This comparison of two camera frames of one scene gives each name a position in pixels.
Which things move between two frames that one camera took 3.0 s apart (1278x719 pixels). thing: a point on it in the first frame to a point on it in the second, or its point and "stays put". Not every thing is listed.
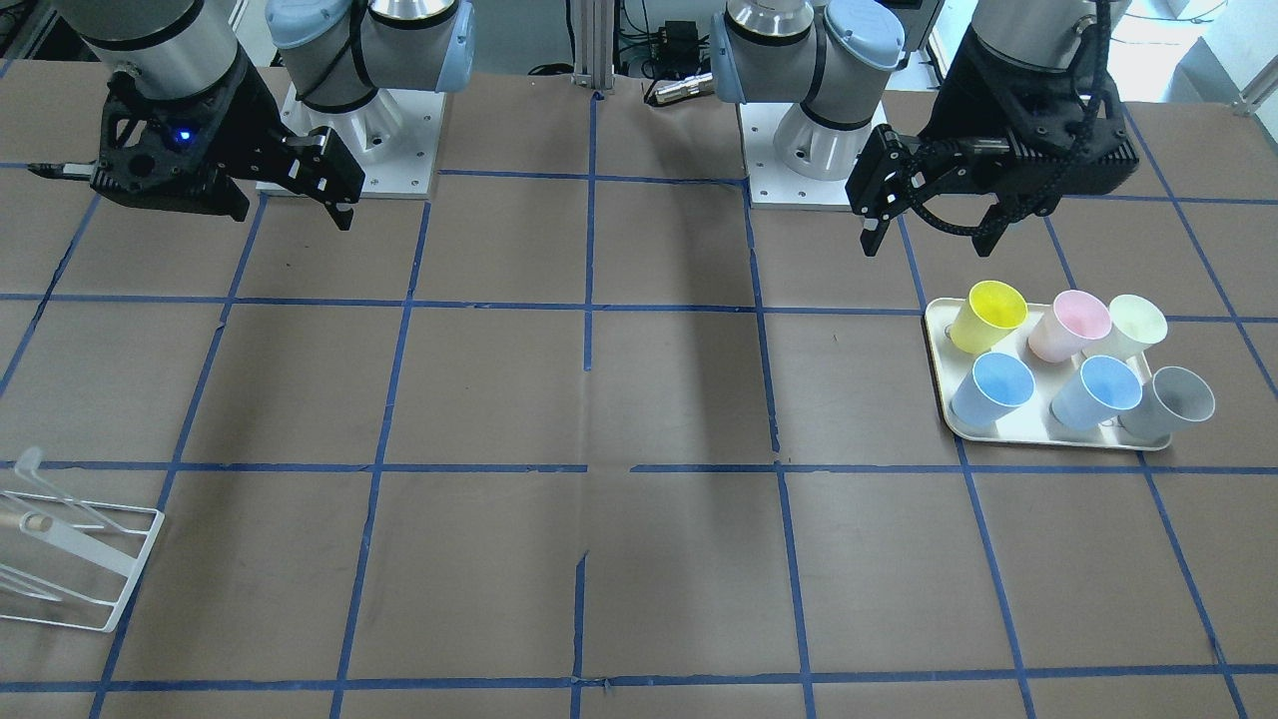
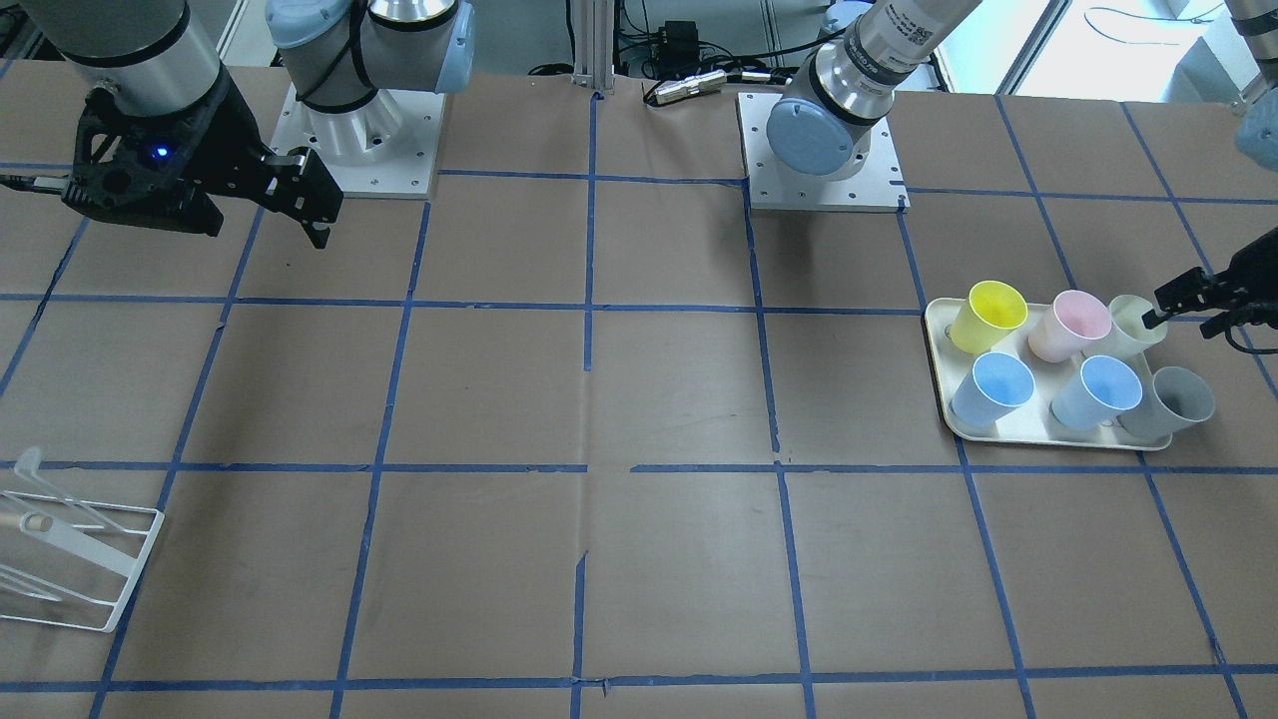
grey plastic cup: [1172, 399] stays put
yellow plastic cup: [990, 310] stays put
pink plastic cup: [1073, 317] stays put
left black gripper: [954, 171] to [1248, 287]
